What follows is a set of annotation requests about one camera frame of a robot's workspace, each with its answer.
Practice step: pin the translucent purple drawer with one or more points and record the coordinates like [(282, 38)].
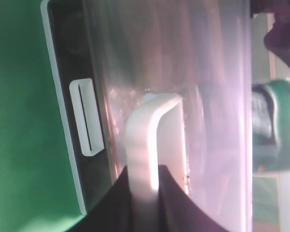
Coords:
[(80, 100), (176, 82)]

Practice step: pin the clear plastic water bottle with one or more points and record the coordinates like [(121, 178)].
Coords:
[(271, 126)]

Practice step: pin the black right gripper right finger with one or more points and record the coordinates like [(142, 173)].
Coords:
[(177, 212)]

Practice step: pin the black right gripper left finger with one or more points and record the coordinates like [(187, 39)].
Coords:
[(113, 213)]

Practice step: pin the green cloth backdrop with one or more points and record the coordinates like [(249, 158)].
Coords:
[(37, 193)]

